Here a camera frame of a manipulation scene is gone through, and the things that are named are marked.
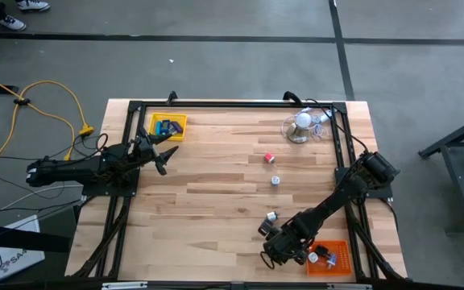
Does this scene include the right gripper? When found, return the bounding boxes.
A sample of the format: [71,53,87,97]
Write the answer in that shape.
[260,229,312,269]

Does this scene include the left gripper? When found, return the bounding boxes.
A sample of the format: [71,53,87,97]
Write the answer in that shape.
[126,127,180,176]

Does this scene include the yellow plastic basket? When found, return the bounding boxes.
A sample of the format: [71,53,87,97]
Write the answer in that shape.
[147,111,189,143]

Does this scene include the orange plastic basket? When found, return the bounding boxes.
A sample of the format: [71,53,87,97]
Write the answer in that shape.
[304,240,352,278]

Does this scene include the silver aluminium bar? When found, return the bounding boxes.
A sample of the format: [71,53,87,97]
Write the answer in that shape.
[327,283,373,290]
[101,281,148,290]

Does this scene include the white globe table lamp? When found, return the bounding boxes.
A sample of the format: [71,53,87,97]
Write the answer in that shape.
[286,111,313,145]

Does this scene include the dark desk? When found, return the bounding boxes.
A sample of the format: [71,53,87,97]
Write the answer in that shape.
[0,221,72,290]

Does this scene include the white printed sign board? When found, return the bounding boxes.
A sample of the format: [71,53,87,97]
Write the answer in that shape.
[0,214,46,283]

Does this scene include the person's shoe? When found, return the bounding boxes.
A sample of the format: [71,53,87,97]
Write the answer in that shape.
[16,0,51,12]
[0,14,27,32]

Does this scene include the black metal stand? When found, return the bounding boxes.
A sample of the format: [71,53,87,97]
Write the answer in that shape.
[418,110,464,226]

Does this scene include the yellow extension cable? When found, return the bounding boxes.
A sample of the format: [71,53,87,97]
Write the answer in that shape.
[0,68,76,184]
[14,79,95,137]

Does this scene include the black metal table frame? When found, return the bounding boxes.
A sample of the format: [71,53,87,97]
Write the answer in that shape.
[70,98,408,283]

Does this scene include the black curved frame clamp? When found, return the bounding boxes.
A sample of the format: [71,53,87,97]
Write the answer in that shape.
[282,90,304,104]

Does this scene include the white floor cable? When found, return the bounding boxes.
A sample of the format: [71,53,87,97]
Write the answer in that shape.
[0,184,85,223]

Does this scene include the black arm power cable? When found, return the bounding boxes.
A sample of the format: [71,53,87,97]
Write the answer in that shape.
[304,98,372,156]

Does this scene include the black floor cable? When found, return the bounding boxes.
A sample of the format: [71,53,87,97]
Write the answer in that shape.
[0,133,109,162]

